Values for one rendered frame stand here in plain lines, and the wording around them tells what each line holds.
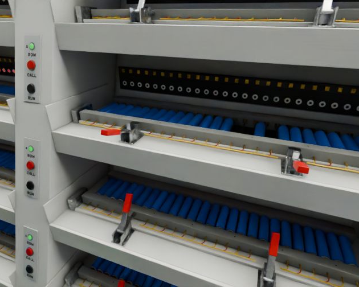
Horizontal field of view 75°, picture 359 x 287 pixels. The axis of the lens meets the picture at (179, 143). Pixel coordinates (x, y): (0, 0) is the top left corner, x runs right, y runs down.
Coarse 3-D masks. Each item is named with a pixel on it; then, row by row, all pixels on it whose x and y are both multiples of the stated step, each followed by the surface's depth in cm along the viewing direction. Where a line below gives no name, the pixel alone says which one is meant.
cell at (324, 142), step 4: (316, 132) 42; (320, 132) 41; (316, 136) 41; (320, 136) 40; (324, 136) 40; (316, 140) 40; (320, 140) 39; (324, 140) 39; (320, 144) 38; (324, 144) 37; (328, 144) 37
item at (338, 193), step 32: (96, 96) 55; (160, 96) 55; (64, 128) 46; (96, 128) 46; (96, 160) 44; (128, 160) 41; (160, 160) 39; (192, 160) 36; (224, 160) 36; (256, 160) 36; (256, 192) 35; (288, 192) 33; (320, 192) 32; (352, 192) 30
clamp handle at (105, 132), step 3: (129, 126) 40; (105, 129) 35; (108, 129) 36; (111, 129) 36; (114, 129) 37; (117, 129) 37; (126, 129) 41; (129, 129) 41; (102, 132) 35; (105, 132) 34; (108, 132) 34; (111, 132) 35; (114, 132) 36; (117, 132) 37; (120, 132) 38; (123, 132) 38; (126, 132) 39; (105, 135) 34; (108, 135) 35; (111, 135) 35; (114, 135) 36
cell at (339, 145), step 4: (332, 132) 42; (328, 136) 41; (332, 136) 40; (336, 136) 40; (328, 140) 41; (332, 140) 39; (336, 140) 39; (340, 140) 39; (332, 144) 38; (336, 144) 38; (340, 144) 37; (340, 148) 36; (344, 148) 36
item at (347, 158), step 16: (80, 112) 48; (96, 112) 48; (112, 128) 44; (144, 128) 44; (160, 128) 43; (176, 128) 42; (192, 128) 41; (208, 128) 41; (224, 144) 40; (240, 144) 39; (256, 144) 38; (272, 144) 37; (288, 144) 36; (304, 144) 36; (320, 160) 35; (336, 160) 34; (352, 160) 34
